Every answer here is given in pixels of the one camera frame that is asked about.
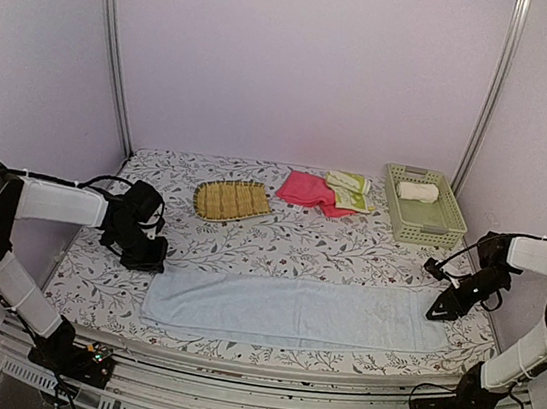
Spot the cream towel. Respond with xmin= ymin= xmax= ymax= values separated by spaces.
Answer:
xmin=395 ymin=181 xmax=440 ymax=204

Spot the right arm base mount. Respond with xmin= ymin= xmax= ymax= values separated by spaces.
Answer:
xmin=408 ymin=363 xmax=508 ymax=409

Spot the light blue towel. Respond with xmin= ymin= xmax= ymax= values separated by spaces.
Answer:
xmin=139 ymin=266 xmax=448 ymax=354

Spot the right aluminium post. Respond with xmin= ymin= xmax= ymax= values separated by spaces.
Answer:
xmin=451 ymin=0 xmax=531 ymax=195

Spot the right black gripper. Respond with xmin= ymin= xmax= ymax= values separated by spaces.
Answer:
xmin=427 ymin=259 xmax=514 ymax=330

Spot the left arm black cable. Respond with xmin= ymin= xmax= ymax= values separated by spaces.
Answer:
xmin=3 ymin=161 xmax=137 ymax=197

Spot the front aluminium rail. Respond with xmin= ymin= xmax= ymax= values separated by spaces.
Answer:
xmin=0 ymin=317 xmax=532 ymax=409

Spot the pink towel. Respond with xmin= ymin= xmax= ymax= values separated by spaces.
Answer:
xmin=276 ymin=171 xmax=355 ymax=219

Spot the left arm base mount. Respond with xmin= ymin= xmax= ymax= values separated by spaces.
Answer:
xmin=28 ymin=317 xmax=115 ymax=390

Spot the left aluminium post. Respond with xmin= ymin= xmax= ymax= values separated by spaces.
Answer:
xmin=102 ymin=0 xmax=134 ymax=158

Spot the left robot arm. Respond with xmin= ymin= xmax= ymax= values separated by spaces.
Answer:
xmin=0 ymin=162 xmax=168 ymax=373

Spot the green plastic basket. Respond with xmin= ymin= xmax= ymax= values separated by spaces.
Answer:
xmin=384 ymin=163 xmax=467 ymax=248

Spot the aluminium post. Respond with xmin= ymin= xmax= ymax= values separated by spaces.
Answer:
xmin=451 ymin=0 xmax=531 ymax=195
xmin=102 ymin=0 xmax=134 ymax=158

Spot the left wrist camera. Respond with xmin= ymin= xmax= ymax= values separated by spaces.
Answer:
xmin=141 ymin=203 xmax=165 ymax=240

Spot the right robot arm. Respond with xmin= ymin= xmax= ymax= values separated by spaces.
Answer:
xmin=412 ymin=233 xmax=547 ymax=409

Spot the woven bamboo tray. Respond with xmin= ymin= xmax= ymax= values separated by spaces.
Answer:
xmin=193 ymin=180 xmax=272 ymax=222

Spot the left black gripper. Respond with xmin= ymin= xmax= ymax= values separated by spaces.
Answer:
xmin=105 ymin=220 xmax=171 ymax=275

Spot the yellow green patterned towel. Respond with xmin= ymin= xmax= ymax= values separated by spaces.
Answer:
xmin=325 ymin=170 xmax=376 ymax=214

